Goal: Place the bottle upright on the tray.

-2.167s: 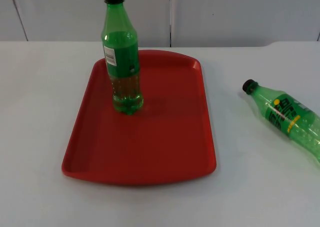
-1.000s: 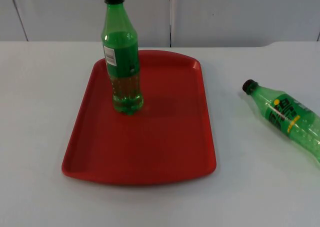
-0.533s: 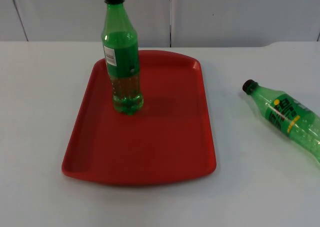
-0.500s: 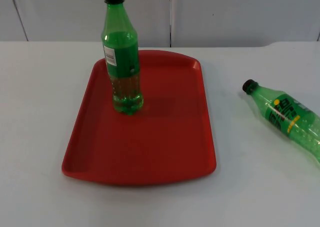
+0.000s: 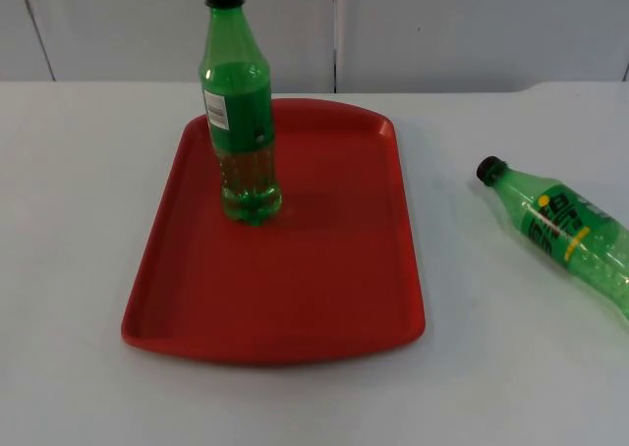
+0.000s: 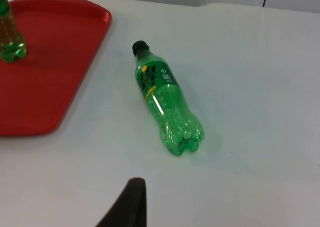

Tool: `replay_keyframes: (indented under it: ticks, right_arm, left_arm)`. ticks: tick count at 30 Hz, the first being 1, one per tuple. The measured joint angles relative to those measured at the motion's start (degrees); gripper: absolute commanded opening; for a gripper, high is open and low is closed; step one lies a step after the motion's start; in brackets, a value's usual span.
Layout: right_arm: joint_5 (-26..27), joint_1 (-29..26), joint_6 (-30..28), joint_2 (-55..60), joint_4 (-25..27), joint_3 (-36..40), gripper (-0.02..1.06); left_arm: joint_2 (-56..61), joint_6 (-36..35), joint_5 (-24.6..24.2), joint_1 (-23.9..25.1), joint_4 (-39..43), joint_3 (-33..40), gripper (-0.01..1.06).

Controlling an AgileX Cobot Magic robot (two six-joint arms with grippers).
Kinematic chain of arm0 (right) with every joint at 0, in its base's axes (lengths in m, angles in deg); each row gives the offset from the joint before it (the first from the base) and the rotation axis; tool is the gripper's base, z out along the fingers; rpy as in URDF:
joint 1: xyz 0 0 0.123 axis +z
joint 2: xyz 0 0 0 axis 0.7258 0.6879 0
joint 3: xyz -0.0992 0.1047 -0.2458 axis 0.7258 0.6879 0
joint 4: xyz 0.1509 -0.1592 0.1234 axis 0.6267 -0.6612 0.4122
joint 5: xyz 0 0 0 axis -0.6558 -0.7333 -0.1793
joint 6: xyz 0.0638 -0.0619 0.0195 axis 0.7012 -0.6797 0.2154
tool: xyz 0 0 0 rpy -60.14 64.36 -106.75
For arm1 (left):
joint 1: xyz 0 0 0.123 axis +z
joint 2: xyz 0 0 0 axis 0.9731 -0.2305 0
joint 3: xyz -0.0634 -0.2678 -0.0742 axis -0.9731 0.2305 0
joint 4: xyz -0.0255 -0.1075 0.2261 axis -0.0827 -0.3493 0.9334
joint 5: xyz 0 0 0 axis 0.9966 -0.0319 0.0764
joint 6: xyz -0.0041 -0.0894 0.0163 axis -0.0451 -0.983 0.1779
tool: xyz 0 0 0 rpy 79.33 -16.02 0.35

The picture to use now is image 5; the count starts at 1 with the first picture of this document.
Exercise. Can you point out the red plastic tray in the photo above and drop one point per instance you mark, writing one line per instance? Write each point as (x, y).
(304, 279)

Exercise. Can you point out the green plastic bottle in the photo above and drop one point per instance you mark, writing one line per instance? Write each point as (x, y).
(240, 122)
(565, 222)

